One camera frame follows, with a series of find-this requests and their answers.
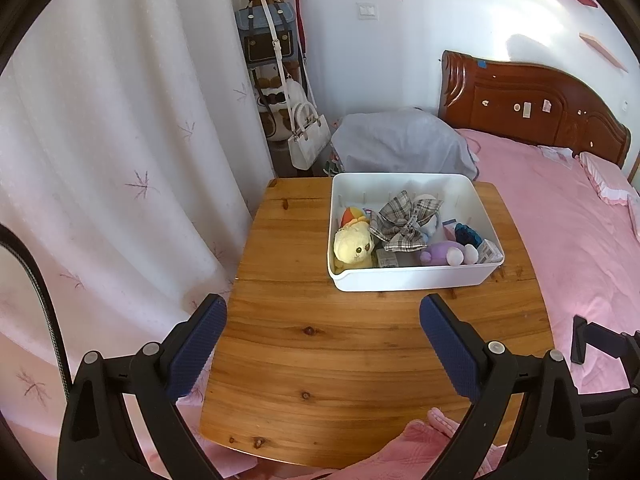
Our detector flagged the red lanyard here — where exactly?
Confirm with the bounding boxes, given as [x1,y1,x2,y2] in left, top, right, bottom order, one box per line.
[292,0,308,56]

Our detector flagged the black cable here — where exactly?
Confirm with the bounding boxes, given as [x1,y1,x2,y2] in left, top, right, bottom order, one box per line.
[0,225,73,401]

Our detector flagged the pink pillow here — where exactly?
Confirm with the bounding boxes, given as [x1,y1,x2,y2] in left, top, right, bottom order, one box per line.
[580,151,640,206]

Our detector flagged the white plastic storage box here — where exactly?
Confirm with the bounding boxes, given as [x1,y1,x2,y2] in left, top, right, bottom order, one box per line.
[327,172,506,292]

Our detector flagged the grey cloth cover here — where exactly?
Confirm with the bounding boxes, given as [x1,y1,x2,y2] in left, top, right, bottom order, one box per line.
[330,107,481,181]

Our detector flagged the pink quilted clothing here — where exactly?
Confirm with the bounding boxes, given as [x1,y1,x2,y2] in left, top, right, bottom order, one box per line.
[320,407,506,480]

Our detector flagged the pink bed sheet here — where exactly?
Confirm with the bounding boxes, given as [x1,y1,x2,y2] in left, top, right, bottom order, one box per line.
[455,127,640,411]

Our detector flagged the white pink cloth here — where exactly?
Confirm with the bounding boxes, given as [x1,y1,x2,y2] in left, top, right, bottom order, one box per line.
[537,145,576,166]

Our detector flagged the purple plush toy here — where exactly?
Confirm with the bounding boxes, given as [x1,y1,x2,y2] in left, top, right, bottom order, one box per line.
[419,241,481,267]

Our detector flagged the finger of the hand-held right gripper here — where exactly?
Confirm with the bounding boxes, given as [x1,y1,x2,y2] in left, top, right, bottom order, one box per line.
[571,314,631,365]

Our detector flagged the white handbag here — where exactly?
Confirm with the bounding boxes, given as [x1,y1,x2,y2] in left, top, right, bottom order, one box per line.
[260,0,332,171]

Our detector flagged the short pink wall shelf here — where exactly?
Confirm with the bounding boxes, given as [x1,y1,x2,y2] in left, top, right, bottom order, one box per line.
[579,32,628,72]

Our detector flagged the bear print bag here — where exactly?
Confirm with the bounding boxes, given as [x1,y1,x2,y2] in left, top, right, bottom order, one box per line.
[250,62,306,141]

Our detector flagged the grey plaid fabric bow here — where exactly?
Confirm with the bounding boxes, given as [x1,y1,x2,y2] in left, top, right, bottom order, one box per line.
[367,190,443,252]

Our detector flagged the multicolour plush ball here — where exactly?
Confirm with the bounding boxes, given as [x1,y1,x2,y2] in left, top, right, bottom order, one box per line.
[340,206,371,228]

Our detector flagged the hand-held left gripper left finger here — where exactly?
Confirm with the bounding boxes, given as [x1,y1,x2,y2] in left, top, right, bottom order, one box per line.
[57,294,228,480]

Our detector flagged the brown wooden headboard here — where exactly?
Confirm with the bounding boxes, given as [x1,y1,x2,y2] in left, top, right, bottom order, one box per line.
[438,50,632,168]

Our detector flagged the white patterned curtain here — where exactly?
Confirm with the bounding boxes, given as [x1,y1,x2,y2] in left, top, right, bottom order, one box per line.
[0,0,278,461]

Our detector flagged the blue black satchel bag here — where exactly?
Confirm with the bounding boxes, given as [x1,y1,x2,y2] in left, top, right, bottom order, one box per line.
[235,2,301,63]

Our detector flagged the blue green scrunchie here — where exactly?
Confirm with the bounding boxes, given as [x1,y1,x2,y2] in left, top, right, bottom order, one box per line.
[452,224,483,246]

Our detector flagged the yellow plush toy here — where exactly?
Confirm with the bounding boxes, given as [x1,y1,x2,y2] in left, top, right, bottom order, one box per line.
[333,225,378,273]

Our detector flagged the white blue medicine box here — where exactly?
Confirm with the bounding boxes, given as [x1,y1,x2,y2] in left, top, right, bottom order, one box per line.
[477,239,502,264]

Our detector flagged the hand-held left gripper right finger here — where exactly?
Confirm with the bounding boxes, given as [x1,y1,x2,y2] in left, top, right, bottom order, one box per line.
[419,294,588,480]

